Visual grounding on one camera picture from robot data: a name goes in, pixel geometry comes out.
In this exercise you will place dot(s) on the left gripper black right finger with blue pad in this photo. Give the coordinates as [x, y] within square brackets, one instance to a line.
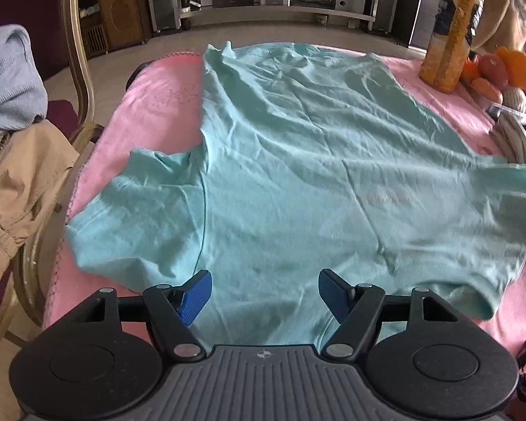
[416, 352]

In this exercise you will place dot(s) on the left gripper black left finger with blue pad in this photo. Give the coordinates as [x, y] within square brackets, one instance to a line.
[108, 354]

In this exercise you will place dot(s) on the teal t-shirt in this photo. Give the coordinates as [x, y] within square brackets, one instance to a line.
[309, 159]

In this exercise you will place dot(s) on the beige jacket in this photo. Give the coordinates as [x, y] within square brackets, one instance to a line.
[33, 167]

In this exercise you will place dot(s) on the beige knitted cloth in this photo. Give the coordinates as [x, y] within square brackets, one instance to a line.
[510, 137]

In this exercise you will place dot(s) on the pink embroidered blanket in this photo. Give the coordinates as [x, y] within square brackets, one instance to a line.
[160, 111]

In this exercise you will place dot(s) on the light blue knit sweater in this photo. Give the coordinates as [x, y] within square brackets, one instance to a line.
[23, 97]

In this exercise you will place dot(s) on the orange and red fruits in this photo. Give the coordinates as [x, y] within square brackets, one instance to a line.
[497, 81]

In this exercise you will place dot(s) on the brown wooden cabinet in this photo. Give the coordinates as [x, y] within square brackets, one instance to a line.
[109, 25]

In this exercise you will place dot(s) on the tan plush toy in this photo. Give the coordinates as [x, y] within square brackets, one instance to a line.
[502, 24]

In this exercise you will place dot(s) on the black drawer cabinet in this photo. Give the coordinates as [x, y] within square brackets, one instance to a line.
[413, 22]

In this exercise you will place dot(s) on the wooden chair maroon cushion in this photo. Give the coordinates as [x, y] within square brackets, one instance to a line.
[54, 28]

